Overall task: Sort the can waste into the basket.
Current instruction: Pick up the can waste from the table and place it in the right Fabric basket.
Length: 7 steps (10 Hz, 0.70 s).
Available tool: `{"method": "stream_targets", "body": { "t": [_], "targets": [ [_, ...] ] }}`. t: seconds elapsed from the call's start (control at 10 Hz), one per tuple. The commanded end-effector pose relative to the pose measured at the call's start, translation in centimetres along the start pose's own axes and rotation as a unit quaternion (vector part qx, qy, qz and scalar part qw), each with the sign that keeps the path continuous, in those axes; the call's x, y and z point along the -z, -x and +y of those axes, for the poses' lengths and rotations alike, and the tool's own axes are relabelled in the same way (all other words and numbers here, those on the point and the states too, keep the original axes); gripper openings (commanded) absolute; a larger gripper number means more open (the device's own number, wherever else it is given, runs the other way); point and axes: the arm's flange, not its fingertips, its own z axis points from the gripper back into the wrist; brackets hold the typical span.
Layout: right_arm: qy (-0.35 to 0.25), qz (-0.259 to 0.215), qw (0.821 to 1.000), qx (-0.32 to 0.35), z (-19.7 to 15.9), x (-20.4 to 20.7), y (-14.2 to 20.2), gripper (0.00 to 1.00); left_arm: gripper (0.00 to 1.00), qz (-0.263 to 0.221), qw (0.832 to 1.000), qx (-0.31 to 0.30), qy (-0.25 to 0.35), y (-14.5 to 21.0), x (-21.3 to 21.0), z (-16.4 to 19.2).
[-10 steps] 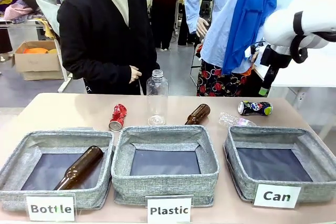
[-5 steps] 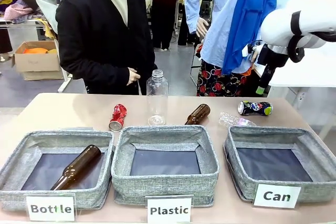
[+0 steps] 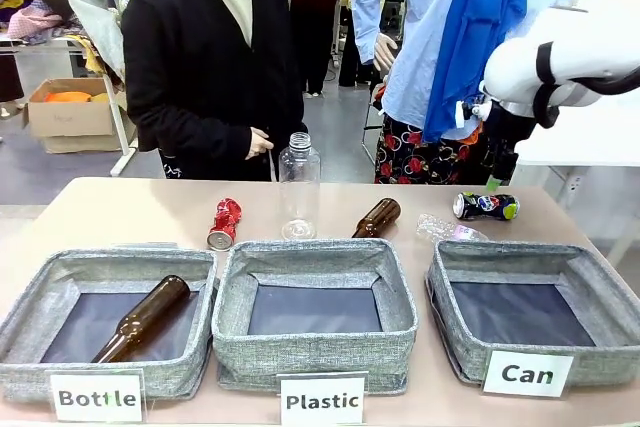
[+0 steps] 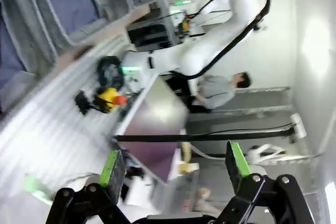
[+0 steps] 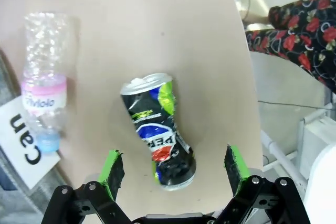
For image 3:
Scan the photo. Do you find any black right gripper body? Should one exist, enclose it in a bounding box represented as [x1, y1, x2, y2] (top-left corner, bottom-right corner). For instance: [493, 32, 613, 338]
[481, 99, 539, 168]

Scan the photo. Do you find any crushed black Pepsi can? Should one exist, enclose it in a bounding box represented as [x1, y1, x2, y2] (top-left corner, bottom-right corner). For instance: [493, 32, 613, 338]
[452, 191, 521, 222]

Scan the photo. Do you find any crushed clear plastic bottle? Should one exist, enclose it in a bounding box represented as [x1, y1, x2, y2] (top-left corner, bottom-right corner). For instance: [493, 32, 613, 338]
[415, 212, 490, 244]

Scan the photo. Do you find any brown glass bottle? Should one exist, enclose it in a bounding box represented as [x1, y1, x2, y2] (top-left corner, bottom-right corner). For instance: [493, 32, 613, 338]
[91, 274, 192, 365]
[350, 197, 403, 240]

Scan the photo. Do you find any crushed red can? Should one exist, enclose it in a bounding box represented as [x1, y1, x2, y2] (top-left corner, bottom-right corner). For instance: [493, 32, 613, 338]
[206, 197, 245, 252]

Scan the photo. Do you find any person's right forearm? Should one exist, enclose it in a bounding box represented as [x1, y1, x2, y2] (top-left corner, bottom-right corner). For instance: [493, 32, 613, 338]
[138, 116, 254, 164]

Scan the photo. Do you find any grey basket labelled Can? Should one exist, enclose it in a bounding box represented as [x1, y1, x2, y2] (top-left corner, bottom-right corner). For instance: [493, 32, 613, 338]
[424, 238, 640, 389]

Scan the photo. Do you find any white Can label sign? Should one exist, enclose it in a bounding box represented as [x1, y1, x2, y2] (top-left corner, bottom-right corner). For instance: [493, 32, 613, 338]
[480, 349, 576, 399]

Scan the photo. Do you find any grey basket labelled Plastic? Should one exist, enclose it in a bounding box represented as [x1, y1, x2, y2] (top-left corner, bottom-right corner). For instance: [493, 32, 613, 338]
[211, 237, 420, 395]

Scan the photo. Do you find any grey basket labelled Bottle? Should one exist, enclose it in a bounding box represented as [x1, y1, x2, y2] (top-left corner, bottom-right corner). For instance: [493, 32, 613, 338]
[0, 247, 220, 405]

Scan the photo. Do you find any person's right hand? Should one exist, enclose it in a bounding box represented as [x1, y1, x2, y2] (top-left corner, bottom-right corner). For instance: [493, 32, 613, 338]
[245, 127, 276, 161]

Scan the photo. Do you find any white side table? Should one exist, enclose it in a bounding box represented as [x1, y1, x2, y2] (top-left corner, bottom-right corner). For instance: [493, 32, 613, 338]
[512, 59, 640, 268]

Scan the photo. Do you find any floral black red skirt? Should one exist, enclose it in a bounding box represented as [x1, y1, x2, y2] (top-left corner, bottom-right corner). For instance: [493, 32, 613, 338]
[373, 113, 496, 186]

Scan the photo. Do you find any blue scarf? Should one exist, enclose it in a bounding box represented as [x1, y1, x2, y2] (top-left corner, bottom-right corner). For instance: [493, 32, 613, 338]
[422, 0, 530, 145]

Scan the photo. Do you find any light blue shirt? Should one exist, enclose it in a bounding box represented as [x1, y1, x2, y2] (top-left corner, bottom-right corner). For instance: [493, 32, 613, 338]
[350, 0, 574, 143]

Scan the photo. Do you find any mannequin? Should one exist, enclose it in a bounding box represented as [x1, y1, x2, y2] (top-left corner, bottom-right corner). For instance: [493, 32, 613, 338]
[372, 31, 400, 73]

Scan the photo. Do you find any person in dark red top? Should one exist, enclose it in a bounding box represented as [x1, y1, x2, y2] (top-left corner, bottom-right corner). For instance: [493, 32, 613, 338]
[285, 0, 362, 99]

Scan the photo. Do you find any white Plastic label sign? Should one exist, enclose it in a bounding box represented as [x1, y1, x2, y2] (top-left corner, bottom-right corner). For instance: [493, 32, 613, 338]
[276, 371, 370, 427]

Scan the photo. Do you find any person in black cardigan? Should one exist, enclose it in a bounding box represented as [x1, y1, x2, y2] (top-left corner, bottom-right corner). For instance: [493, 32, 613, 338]
[121, 0, 307, 182]

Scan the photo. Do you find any white table with legs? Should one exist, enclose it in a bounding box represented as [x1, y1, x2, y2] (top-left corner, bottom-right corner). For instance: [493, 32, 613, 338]
[0, 35, 140, 179]

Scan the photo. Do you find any cardboard box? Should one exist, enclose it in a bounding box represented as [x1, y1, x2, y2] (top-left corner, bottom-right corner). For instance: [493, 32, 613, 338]
[21, 77, 137, 155]

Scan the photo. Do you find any grey hanging jacket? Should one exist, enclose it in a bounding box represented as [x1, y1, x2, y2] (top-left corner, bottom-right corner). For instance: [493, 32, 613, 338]
[63, 0, 127, 82]

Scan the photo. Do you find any white Bottle label sign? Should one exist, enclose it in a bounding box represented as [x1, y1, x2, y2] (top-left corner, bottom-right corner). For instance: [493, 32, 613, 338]
[48, 368, 147, 424]

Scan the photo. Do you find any pile of colourful clothes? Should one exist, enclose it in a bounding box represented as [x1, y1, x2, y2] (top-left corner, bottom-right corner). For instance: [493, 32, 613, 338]
[0, 0, 87, 47]

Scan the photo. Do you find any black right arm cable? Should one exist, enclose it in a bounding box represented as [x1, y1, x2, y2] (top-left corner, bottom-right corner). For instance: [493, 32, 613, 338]
[532, 40, 640, 129]

